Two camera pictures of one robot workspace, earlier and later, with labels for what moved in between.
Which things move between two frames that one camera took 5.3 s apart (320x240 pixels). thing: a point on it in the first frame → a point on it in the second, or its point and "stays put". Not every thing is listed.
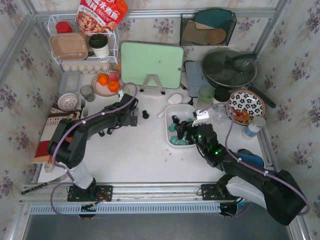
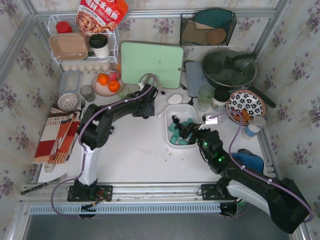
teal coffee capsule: x=173 y=139 stays put
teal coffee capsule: x=182 y=142 stays put
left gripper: x=132 y=116 → x=152 y=97
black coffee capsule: x=175 y=119 stays put
